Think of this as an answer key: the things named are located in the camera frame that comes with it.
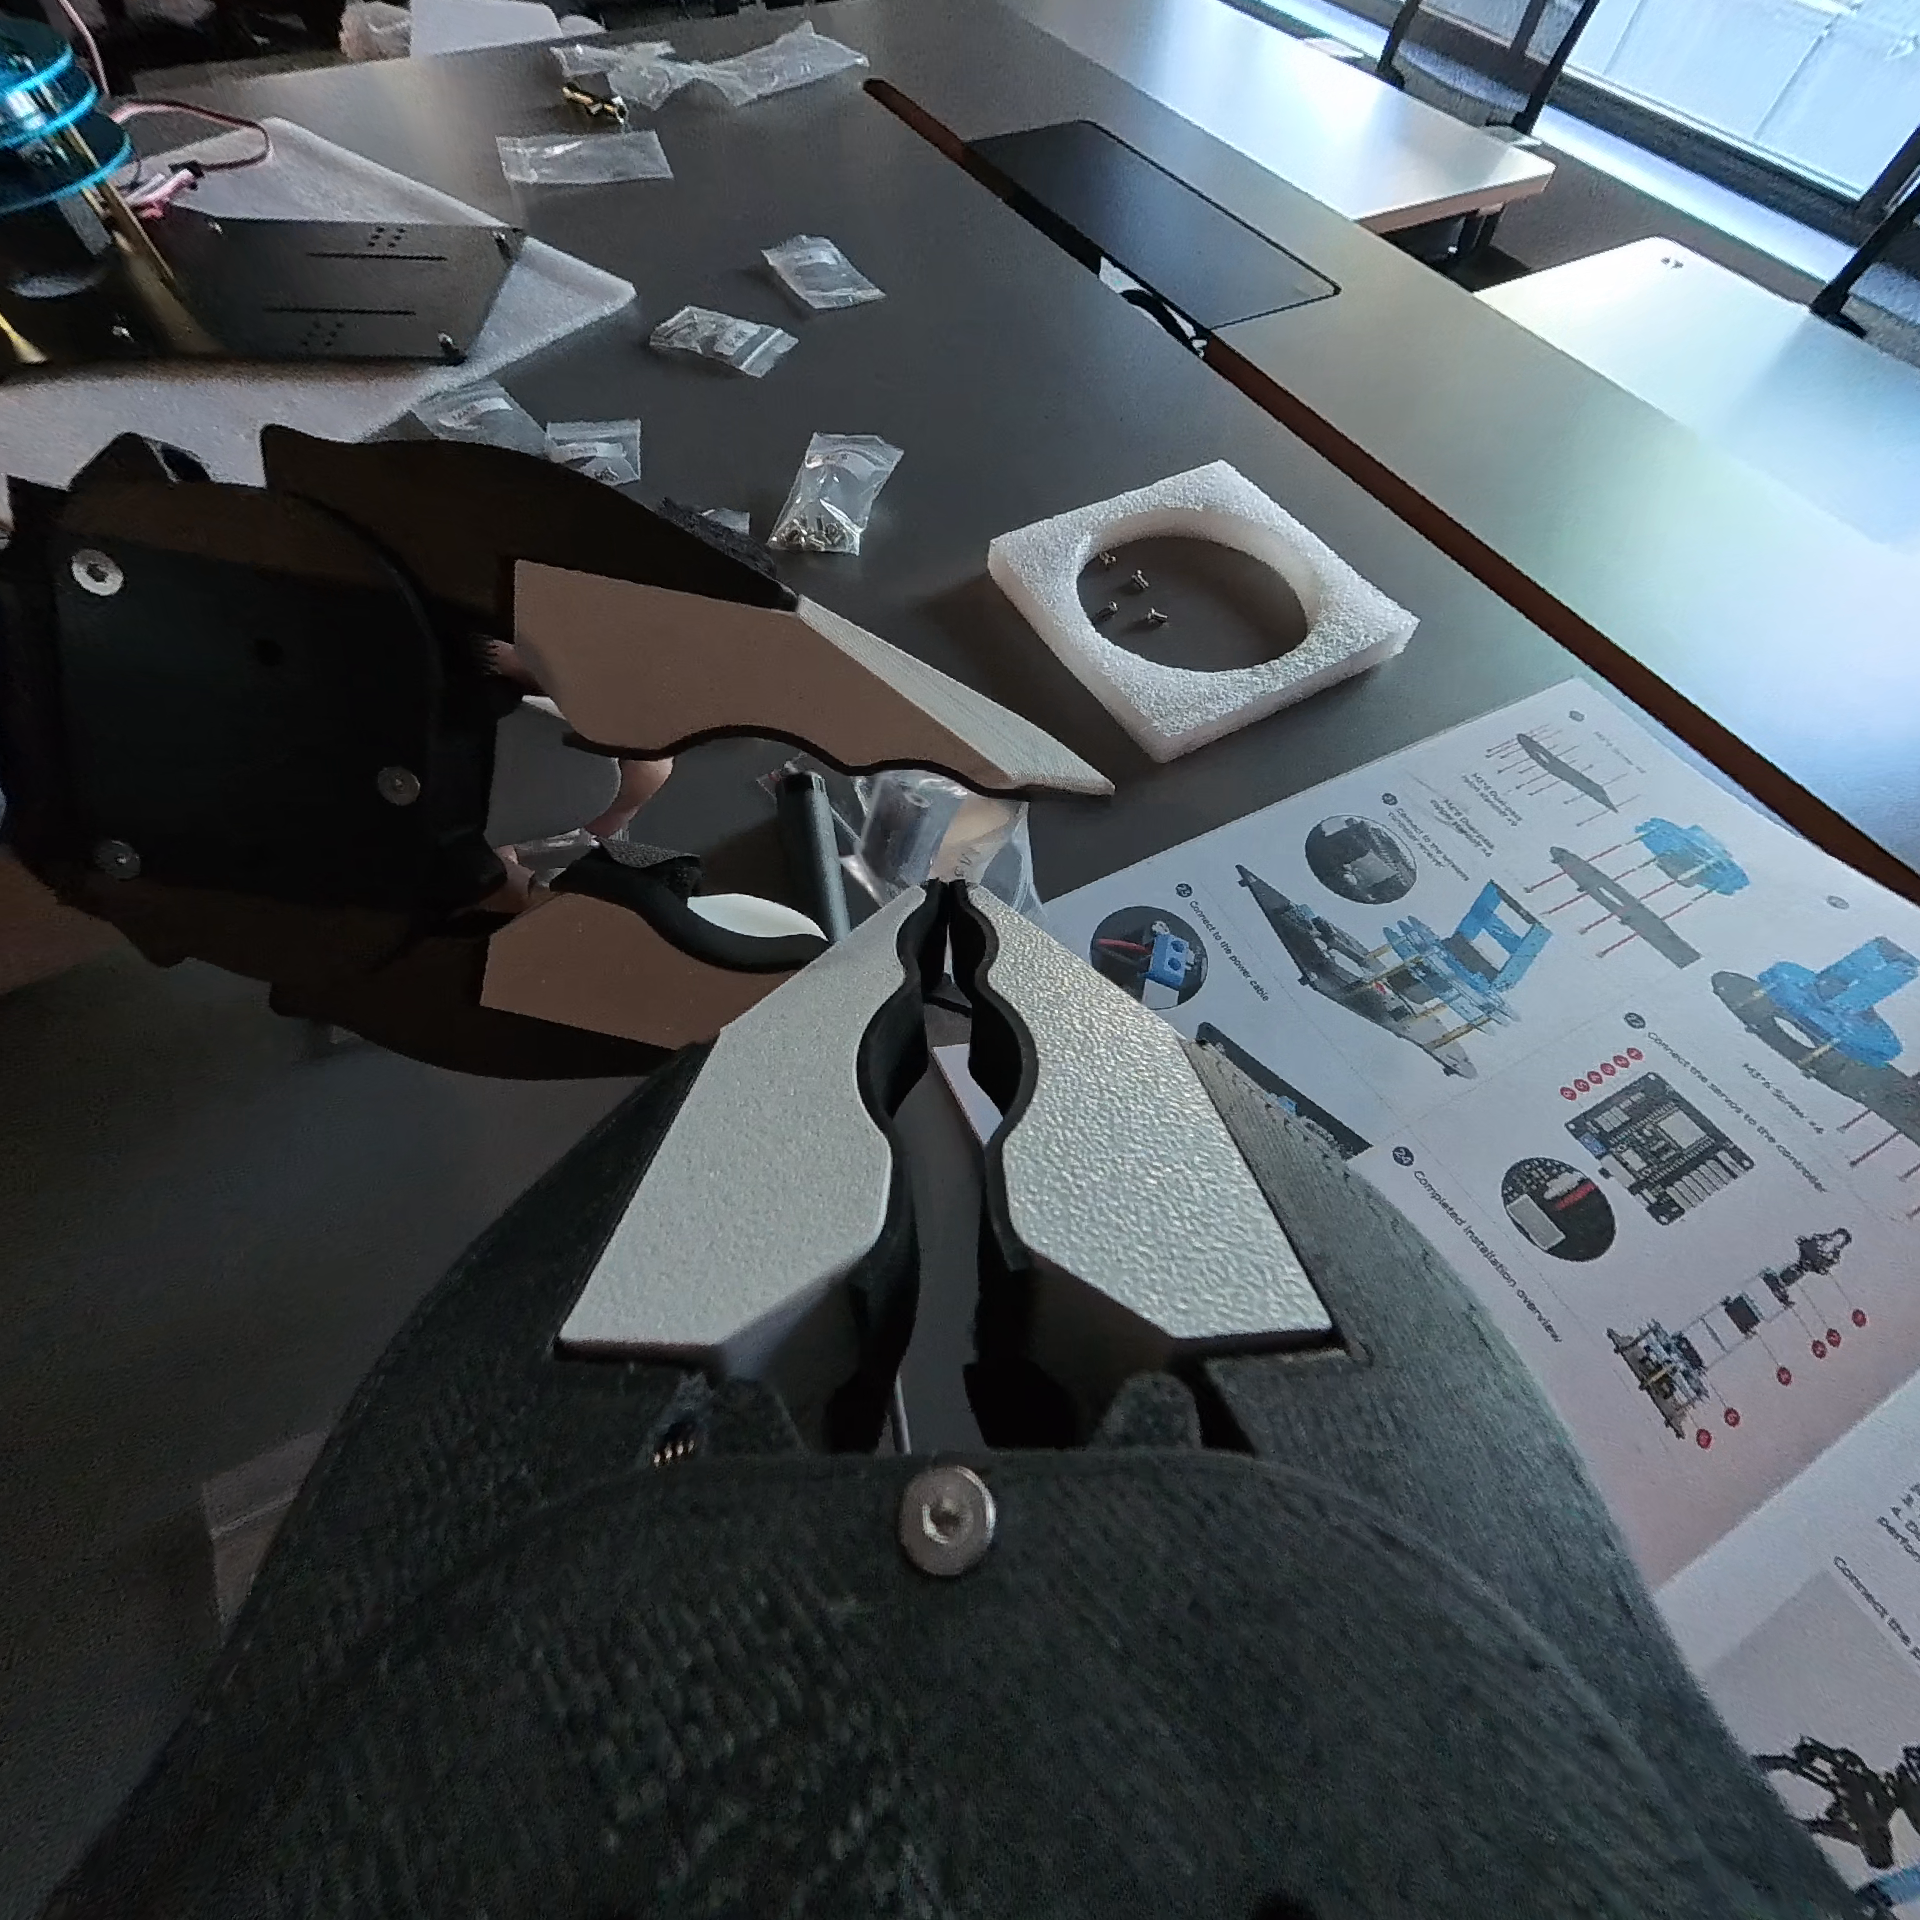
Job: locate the printed instruction sheet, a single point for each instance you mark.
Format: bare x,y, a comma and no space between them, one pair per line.
1499,929

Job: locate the long clear plastic bag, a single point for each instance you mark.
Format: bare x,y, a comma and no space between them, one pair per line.
765,64

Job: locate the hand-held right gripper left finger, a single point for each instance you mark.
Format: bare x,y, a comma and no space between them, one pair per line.
749,1171

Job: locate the large window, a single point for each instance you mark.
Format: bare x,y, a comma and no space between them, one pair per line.
1725,76

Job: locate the small clear plastic bag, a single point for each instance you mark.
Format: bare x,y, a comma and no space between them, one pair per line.
481,417
592,446
609,62
719,342
823,272
586,154

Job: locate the white foam frame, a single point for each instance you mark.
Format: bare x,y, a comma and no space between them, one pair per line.
1036,586

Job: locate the black screwdriver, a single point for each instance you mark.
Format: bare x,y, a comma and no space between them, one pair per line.
811,856

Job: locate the small brass standoffs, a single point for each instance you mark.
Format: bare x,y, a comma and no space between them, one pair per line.
594,103

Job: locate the black office chair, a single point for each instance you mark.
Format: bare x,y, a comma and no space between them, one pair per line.
1873,270
1476,46

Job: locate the toy robot arm base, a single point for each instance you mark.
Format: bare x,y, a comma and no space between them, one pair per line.
344,286

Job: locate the clear bag of screws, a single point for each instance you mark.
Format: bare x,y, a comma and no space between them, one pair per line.
832,495

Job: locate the grey desk with hatch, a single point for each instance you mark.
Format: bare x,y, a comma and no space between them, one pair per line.
1350,391

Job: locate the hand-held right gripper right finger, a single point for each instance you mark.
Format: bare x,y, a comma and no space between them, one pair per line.
1155,1186

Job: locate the person's left hand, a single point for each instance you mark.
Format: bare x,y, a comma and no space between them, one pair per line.
637,789

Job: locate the wood-edged grey desk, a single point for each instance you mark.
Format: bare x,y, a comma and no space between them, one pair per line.
1725,345
1350,136

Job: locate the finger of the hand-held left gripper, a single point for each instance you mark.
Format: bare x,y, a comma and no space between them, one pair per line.
719,660
599,977

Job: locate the clear plastic parts bag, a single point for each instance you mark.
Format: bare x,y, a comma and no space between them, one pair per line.
958,841

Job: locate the black desk hatch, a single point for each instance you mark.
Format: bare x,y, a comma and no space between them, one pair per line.
1155,226

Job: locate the white foam sheet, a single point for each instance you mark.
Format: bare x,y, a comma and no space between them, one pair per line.
556,294

